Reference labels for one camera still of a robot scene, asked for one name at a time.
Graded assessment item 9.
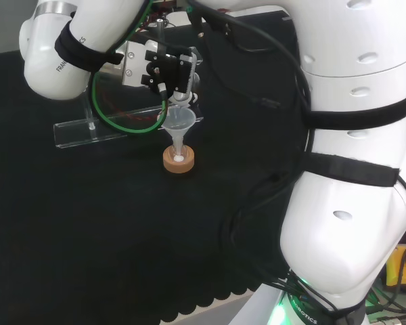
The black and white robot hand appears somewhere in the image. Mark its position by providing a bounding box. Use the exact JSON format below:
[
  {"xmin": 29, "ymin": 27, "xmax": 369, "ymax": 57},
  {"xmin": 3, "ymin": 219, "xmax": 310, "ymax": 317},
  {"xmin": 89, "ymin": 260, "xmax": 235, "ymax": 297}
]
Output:
[{"xmin": 141, "ymin": 40, "xmax": 202, "ymax": 106}]

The translucent plastic funnel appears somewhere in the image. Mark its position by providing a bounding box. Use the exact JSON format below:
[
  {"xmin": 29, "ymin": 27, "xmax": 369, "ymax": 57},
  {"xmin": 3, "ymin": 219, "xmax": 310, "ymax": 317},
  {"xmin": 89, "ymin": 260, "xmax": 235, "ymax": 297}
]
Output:
[{"xmin": 160, "ymin": 107, "xmax": 195, "ymax": 150}]

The small round-bottom glass flask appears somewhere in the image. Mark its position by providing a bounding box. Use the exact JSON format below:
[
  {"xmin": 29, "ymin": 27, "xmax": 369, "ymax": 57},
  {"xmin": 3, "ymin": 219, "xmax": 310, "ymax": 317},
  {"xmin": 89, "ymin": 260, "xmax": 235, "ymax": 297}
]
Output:
[{"xmin": 171, "ymin": 135, "xmax": 187, "ymax": 163}]

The clear acrylic funnel stand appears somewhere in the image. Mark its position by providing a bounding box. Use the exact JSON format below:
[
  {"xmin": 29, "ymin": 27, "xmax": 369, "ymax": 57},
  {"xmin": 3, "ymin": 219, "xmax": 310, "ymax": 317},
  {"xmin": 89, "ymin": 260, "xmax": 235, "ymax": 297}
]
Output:
[{"xmin": 53, "ymin": 19, "xmax": 204, "ymax": 150}]

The black bench cloth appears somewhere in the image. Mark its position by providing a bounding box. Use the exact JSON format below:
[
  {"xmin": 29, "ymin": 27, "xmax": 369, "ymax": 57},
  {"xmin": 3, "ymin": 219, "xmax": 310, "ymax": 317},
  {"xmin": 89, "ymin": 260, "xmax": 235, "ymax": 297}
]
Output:
[{"xmin": 0, "ymin": 9, "xmax": 312, "ymax": 325}]

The yellow stop button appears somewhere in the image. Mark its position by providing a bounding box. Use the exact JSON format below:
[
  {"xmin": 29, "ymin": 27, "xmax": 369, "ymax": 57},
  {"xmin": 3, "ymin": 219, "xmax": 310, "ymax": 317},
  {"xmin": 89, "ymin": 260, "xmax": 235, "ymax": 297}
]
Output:
[{"xmin": 385, "ymin": 240, "xmax": 406, "ymax": 289}]

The cork ring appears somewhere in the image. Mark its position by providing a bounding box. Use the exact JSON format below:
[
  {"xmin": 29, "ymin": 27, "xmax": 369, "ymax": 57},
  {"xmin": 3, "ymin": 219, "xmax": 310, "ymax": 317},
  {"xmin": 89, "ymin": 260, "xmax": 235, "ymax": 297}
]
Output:
[{"xmin": 162, "ymin": 144, "xmax": 196, "ymax": 175}]

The thick black cable with connector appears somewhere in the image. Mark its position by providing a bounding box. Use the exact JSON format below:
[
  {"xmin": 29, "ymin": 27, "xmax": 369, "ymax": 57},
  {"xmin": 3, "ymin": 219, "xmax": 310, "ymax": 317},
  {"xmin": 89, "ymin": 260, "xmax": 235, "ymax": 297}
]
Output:
[{"xmin": 188, "ymin": 0, "xmax": 313, "ymax": 112}]

